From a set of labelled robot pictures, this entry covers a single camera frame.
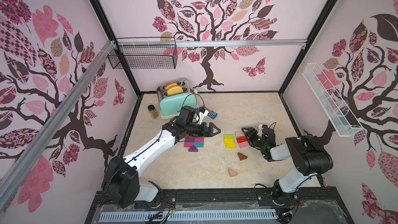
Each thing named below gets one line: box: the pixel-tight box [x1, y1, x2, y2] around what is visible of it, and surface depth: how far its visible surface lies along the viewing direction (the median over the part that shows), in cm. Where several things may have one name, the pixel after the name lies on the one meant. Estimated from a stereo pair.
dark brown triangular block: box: [237, 151, 248, 161], surface depth 88 cm
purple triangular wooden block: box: [188, 145, 199, 152], surface depth 91 cm
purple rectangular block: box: [185, 137, 195, 143], surface depth 94 cm
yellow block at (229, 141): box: [223, 138, 235, 144], surface depth 95 cm
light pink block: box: [237, 141, 250, 149], surface depth 93 cm
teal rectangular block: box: [193, 142, 205, 148], surface depth 94 cm
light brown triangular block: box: [228, 168, 238, 178], surface depth 83 cm
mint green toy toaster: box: [156, 79, 198, 120], surface depth 97 cm
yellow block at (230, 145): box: [225, 142, 237, 149], surface depth 94 cm
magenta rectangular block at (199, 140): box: [194, 137, 205, 143], surface depth 95 cm
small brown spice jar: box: [147, 104, 159, 120], surface depth 102 cm
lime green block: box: [223, 134, 234, 139], surface depth 97 cm
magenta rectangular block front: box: [183, 142, 195, 148], surface depth 93 cm
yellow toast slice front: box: [166, 85, 184, 96], surface depth 97 cm
